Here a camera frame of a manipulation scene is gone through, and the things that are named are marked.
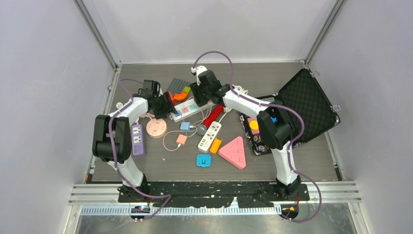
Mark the blue plug adapter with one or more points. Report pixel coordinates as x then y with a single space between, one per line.
203 160

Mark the orange curved block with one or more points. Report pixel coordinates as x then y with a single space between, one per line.
183 95

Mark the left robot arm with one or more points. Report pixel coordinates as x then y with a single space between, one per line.
112 139

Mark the purple power strip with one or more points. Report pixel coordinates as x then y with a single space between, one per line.
137 138

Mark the pink round socket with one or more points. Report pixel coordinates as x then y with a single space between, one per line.
156 128

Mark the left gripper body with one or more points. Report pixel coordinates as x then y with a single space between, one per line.
159 110

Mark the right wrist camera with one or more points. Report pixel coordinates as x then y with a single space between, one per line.
196 71

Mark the red glitter microphone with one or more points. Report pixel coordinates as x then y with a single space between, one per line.
203 127

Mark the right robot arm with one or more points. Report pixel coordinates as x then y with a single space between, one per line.
274 122

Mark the yellow curved block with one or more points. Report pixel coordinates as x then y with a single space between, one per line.
215 145

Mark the black poker chip case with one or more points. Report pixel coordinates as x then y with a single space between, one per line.
303 94

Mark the grey building baseplate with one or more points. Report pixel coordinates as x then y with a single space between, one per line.
177 86

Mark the light blue charger plug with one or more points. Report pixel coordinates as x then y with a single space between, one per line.
187 127

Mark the white multicolour power strip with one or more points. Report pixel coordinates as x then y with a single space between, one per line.
187 109

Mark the pink triangular socket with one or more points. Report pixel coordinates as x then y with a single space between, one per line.
233 152

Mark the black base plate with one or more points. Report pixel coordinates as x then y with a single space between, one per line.
218 194

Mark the small white power strip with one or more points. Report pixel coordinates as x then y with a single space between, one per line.
208 138

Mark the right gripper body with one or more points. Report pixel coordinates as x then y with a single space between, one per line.
208 93

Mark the pink charger plug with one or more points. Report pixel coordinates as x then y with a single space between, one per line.
181 139

